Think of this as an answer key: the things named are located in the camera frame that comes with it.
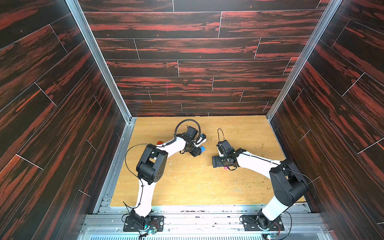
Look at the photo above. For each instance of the aluminium corner post left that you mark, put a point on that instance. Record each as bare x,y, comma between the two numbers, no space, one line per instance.
86,31

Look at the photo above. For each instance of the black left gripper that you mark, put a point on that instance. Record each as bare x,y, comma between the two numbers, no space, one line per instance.
196,153

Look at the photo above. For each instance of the aluminium front rail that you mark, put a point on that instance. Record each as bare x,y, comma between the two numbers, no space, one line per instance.
221,222

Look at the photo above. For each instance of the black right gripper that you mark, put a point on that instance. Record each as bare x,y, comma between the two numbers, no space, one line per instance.
226,160

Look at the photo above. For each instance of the aluminium corner post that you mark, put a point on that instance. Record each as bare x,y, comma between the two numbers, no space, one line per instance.
86,31
321,26

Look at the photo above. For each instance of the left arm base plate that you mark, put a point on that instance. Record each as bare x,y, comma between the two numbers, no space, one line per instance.
149,224

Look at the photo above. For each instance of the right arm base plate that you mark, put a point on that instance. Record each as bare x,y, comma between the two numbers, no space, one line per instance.
258,223

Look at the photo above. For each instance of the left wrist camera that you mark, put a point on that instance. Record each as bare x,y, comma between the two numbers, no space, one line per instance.
192,133

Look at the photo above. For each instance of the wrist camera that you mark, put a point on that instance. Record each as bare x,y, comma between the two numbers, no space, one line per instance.
192,133
225,148

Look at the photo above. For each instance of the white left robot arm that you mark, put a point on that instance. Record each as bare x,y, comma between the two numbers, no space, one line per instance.
151,168

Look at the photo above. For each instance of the aluminium corner post right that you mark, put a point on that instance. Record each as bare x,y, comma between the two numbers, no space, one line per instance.
321,26

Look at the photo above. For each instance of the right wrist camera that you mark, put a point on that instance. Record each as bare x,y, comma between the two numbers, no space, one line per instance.
225,148

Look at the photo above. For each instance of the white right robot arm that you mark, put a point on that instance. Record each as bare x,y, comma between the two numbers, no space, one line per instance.
288,183

